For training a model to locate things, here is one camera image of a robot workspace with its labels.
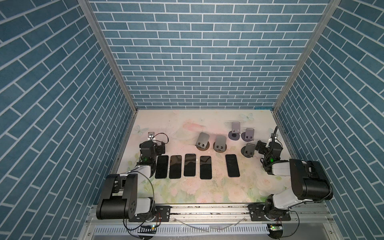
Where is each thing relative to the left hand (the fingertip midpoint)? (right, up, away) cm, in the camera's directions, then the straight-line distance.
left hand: (154, 141), depth 92 cm
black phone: (+22, -14, 0) cm, 26 cm away
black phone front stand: (+6, -15, -4) cm, 17 cm away
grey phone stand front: (+62, +4, +7) cm, 62 cm away
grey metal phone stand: (+53, +9, +10) cm, 55 cm away
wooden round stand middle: (+30, -2, +3) cm, 30 cm away
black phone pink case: (+48, -15, -1) cm, 50 cm away
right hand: (+71, 0, +2) cm, 71 cm away
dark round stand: (+56, -7, +3) cm, 56 cm away
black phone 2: (+32, -16, 0) cm, 36 cm away
